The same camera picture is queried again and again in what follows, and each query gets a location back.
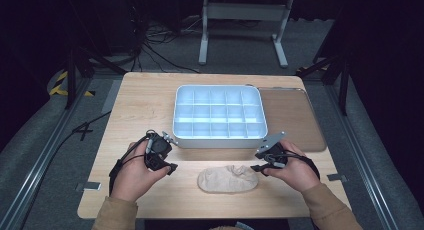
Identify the white metal stand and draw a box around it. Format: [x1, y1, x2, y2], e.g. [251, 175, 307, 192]
[198, 0, 294, 69]

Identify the beige sock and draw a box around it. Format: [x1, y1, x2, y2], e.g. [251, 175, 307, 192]
[197, 164, 260, 194]

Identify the white compartment organizer box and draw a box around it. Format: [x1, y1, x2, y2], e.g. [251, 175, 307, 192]
[172, 84, 269, 149]

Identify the brown flat box lid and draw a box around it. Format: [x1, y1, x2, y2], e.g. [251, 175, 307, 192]
[258, 86, 328, 153]

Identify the bundle of black floor cables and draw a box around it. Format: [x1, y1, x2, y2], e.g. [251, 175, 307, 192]
[131, 18, 201, 75]

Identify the long black floor cable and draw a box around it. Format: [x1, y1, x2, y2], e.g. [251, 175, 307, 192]
[19, 110, 113, 230]

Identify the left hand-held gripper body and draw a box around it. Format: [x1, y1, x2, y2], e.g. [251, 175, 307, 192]
[143, 129, 179, 173]

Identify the right hand-held gripper black cable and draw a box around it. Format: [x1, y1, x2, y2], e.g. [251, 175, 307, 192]
[266, 149, 322, 182]

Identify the aluminium floor rail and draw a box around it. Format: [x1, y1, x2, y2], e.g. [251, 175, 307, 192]
[0, 78, 94, 230]
[324, 84, 401, 230]

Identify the yellow black hazard tape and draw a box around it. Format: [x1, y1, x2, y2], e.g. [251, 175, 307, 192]
[49, 70, 96, 98]

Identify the left hand-held gripper black cable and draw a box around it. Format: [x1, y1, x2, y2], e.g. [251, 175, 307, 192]
[108, 131, 158, 196]

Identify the black tripod stand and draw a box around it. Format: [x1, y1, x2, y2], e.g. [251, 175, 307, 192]
[295, 53, 352, 116]
[64, 44, 128, 110]

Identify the person's left hand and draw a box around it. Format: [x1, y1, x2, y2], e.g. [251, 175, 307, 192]
[109, 141, 172, 203]

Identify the small gray tape piece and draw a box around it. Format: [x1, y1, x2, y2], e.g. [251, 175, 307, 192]
[75, 181, 102, 193]
[326, 173, 348, 183]

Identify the person's right hand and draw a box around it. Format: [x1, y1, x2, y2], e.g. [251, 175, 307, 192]
[263, 139, 323, 194]

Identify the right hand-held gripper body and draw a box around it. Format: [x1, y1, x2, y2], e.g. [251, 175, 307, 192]
[254, 131, 288, 168]

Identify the hand-held gripper black cable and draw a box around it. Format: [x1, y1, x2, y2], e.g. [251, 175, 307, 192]
[266, 149, 322, 182]
[108, 131, 158, 196]

